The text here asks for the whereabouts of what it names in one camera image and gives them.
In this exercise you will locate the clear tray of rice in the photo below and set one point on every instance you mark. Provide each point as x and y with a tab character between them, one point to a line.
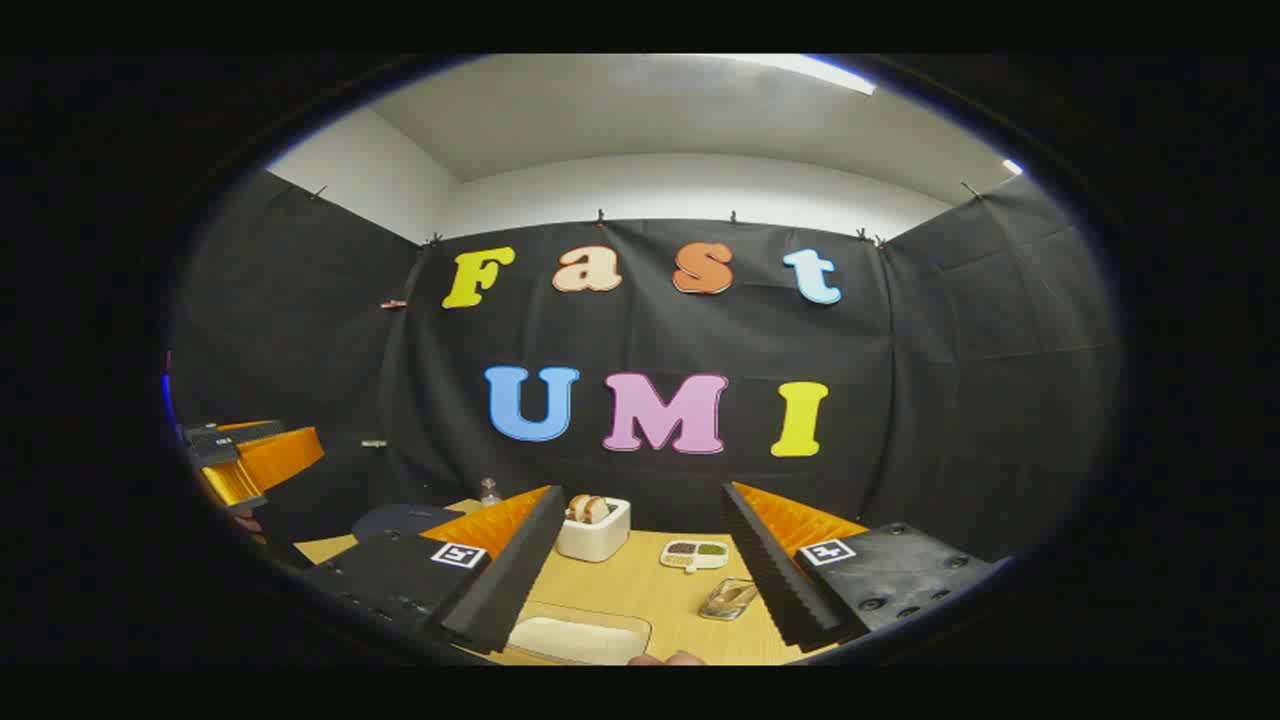
580	635

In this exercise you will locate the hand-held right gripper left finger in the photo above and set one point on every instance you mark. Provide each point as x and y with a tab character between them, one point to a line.
510	580

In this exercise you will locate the toast bread slice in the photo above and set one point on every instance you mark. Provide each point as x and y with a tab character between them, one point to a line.
598	511
578	508

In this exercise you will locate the clear glass chopstick holder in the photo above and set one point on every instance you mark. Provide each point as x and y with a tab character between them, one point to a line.
742	606

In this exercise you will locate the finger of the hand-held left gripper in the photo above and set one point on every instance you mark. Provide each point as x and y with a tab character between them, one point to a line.
230	488
280	455

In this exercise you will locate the dark lidded rice cooker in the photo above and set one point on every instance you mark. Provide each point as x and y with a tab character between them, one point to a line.
405	520

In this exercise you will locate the white toaster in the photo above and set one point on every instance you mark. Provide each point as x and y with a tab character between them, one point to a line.
595	540

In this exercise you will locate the small glass bottle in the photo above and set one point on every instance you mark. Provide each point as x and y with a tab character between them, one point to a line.
489	492

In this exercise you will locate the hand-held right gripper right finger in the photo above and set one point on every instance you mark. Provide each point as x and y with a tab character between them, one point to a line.
775	580

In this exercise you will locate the white divided grain dish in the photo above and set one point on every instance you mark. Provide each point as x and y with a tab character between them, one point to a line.
694	555

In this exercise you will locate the black backdrop cloth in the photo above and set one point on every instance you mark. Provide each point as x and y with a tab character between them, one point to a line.
650	330

